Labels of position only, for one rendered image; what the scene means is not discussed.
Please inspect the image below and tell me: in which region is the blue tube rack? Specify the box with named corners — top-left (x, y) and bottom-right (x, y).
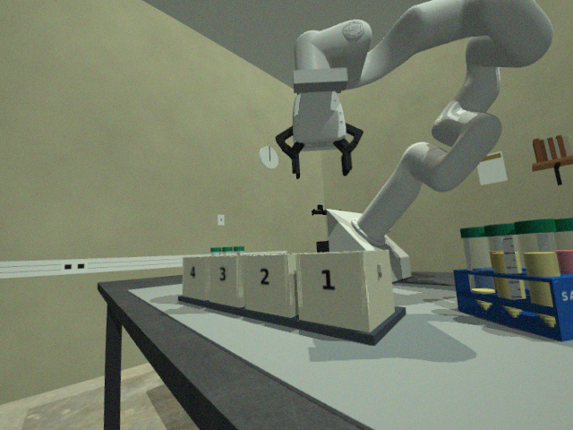
top-left (453, 268), bottom-right (573, 341)

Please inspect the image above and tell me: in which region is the cream bucket adapter with holes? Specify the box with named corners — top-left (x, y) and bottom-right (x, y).
top-left (295, 250), bottom-right (395, 332)
top-left (244, 254), bottom-right (299, 318)
top-left (183, 256), bottom-right (209, 301)
top-left (209, 254), bottom-right (261, 308)

